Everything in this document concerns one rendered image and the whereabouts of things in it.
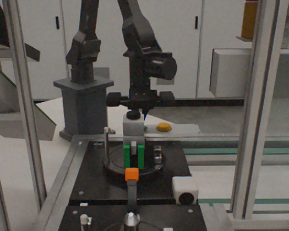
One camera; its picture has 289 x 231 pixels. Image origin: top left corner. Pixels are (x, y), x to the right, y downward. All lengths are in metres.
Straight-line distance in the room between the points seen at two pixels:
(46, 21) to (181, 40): 1.58
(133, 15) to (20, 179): 0.53
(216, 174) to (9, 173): 0.56
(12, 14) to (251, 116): 0.42
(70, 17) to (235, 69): 3.24
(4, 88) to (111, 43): 3.05
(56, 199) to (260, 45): 0.45
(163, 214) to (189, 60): 3.21
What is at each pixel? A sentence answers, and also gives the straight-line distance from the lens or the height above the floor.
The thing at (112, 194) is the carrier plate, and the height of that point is 0.97.
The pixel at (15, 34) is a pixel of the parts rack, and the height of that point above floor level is 1.26.
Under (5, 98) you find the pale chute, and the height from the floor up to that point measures 1.15.
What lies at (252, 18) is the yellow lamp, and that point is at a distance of 0.46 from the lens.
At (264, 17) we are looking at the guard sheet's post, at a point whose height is 1.29.
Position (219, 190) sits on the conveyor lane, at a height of 0.92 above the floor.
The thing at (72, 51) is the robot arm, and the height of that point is 1.16.
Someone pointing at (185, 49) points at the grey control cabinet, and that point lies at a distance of 3.63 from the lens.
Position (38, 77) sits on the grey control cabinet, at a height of 0.40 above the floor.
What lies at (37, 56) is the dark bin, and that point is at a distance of 0.67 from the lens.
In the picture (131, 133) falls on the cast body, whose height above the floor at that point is 1.06.
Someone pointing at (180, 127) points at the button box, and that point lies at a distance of 0.87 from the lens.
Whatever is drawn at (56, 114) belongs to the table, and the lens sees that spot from 1.29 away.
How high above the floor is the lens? 1.32
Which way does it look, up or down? 22 degrees down
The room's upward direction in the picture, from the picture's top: straight up
